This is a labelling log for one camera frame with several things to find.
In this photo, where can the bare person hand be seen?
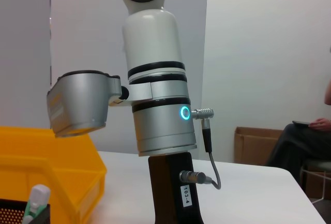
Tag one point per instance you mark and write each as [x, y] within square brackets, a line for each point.
[322, 124]

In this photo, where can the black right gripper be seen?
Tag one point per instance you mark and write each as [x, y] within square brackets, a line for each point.
[170, 195]

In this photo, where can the metal frame chair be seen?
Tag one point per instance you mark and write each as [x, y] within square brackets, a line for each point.
[318, 167]

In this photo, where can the seated person dark trousers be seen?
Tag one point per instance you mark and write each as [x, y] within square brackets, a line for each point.
[300, 143]

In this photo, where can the green translucent pen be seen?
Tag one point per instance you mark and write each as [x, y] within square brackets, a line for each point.
[37, 200]

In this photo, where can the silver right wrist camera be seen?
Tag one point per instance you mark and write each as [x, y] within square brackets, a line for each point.
[80, 102]

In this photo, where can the black mesh pen holder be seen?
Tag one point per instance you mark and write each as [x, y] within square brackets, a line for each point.
[15, 213]

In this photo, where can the brown cardboard box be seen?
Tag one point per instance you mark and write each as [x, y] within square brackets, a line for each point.
[256, 146]

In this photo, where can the black phone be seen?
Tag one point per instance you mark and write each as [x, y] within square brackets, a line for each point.
[301, 123]

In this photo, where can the yellow plastic bin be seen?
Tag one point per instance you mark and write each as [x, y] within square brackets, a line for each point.
[51, 156]

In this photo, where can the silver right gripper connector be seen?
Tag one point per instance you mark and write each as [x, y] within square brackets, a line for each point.
[191, 177]

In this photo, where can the bare person forearm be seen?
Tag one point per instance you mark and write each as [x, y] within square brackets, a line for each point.
[328, 94]

